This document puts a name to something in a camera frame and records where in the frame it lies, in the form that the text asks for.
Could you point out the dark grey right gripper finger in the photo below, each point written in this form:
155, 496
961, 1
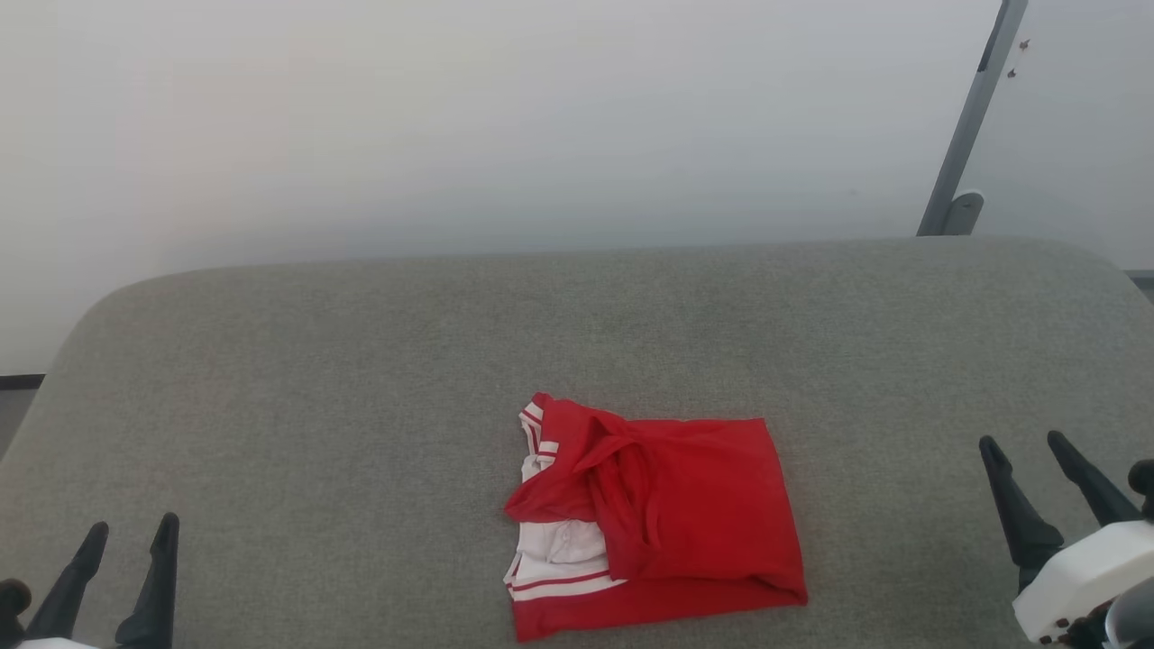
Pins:
1023, 523
1095, 491

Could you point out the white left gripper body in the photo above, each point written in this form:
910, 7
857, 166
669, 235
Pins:
54, 644

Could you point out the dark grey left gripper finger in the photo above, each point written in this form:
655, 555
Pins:
155, 595
72, 586

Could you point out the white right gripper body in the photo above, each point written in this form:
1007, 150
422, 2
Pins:
1082, 577

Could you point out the red and white jersey garment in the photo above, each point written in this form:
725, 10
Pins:
703, 505

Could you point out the dark baseboard strip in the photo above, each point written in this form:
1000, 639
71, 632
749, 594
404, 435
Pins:
18, 381

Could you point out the grey fabric sofa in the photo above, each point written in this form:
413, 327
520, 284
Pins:
270, 406

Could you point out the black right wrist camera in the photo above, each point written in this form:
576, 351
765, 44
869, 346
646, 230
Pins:
1143, 482

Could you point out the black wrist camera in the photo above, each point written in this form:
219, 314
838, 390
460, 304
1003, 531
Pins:
11, 604
1143, 482

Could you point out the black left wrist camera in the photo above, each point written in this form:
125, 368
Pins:
11, 604

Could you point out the grey metal post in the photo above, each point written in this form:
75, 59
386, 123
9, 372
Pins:
972, 117

